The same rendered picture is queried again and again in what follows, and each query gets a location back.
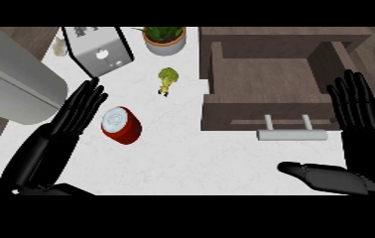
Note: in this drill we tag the brown wooden drawer front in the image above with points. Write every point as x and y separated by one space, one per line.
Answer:
254 111

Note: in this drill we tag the brown wooden drawer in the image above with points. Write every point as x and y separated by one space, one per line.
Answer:
263 78
254 111

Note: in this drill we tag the green broccoli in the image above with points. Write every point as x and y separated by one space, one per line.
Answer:
167 76

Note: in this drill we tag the brown wooden cabinet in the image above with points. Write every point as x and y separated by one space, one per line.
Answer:
274 35

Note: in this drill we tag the green plant in grey pot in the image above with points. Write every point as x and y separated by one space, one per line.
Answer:
166 40

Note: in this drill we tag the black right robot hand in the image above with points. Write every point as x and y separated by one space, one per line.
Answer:
359 142

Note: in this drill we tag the large pale grey appliance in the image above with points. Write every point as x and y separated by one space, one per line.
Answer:
27 86

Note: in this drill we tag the red can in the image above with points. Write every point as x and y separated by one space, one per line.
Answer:
123 127

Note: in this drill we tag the small white bottle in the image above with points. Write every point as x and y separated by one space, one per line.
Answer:
60 47

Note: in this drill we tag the silver toaster with black trim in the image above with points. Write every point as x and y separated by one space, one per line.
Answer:
99 52

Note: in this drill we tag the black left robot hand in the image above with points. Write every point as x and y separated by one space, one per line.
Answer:
73 116

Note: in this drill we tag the brown wooden panel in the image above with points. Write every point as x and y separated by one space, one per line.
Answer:
30 37

